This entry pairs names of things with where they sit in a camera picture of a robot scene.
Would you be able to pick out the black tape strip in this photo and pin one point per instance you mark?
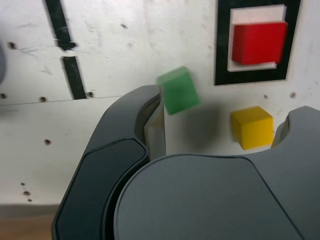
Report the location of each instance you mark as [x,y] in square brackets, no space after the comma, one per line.
[73,75]

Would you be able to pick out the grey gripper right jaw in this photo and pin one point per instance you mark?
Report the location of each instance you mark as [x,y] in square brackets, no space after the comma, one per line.
[212,200]

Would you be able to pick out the green cube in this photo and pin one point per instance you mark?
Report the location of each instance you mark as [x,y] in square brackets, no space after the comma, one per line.
[180,92]

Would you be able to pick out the black tape square outline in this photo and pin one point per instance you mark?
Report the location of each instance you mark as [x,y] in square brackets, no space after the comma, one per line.
[221,50]

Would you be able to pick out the red cube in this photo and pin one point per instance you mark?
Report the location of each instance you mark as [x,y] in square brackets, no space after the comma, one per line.
[258,42]

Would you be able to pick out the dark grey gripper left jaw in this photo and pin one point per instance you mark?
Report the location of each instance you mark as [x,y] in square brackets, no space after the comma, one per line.
[110,150]

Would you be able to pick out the yellow cube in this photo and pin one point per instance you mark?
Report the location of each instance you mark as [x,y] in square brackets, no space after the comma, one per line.
[253,130]

